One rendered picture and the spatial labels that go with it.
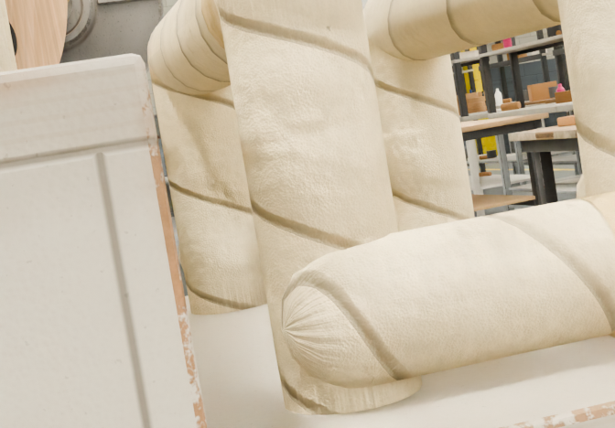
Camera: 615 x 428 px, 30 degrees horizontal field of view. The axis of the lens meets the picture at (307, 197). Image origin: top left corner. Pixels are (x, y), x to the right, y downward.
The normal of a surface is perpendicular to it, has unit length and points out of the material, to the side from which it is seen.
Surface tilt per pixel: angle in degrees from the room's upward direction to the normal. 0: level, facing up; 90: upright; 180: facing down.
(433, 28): 118
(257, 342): 0
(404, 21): 100
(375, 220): 90
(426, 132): 90
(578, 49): 90
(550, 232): 44
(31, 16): 86
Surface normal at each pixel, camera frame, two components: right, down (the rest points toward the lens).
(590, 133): -0.91, 0.18
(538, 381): -0.16, -0.98
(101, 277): 0.22, 0.03
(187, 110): -0.22, 0.11
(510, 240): 0.04, -0.69
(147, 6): 0.69, 0.01
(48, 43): 0.81, -0.16
